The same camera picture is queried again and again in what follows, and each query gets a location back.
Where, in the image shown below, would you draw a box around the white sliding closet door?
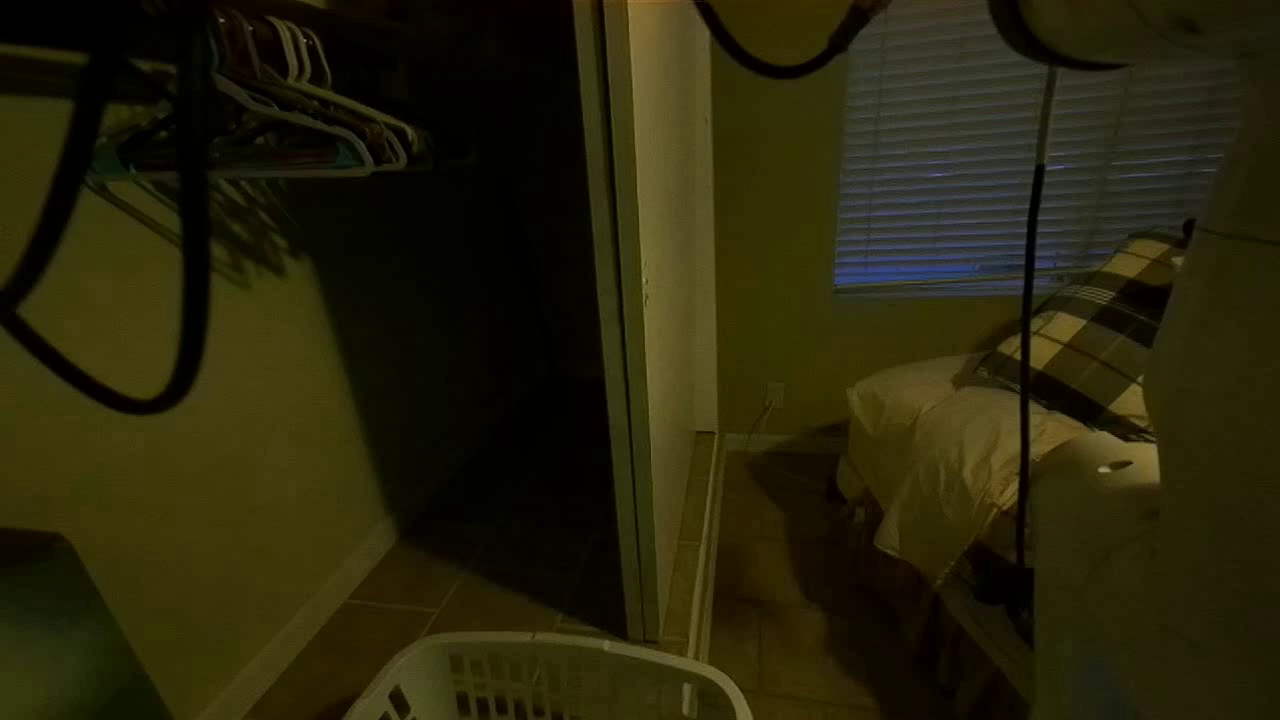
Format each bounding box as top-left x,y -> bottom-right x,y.
572,0 -> 721,654

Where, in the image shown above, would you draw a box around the bed with white sheet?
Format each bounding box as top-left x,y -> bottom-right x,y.
838,355 -> 1162,617

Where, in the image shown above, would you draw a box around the white plastic laundry basket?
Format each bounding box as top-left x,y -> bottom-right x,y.
345,634 -> 753,720

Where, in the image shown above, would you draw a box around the window blinds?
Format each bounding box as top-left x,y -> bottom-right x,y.
834,0 -> 1239,295

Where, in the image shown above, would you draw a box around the bunch of plastic hangers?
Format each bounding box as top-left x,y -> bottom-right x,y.
88,5 -> 430,285

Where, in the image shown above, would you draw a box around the plaid pillow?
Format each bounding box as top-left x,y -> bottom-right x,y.
962,238 -> 1184,439

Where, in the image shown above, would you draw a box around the closet hanging rod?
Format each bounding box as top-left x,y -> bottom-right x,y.
0,45 -> 187,104

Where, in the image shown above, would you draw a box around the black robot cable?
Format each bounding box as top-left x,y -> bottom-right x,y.
0,0 -> 215,421

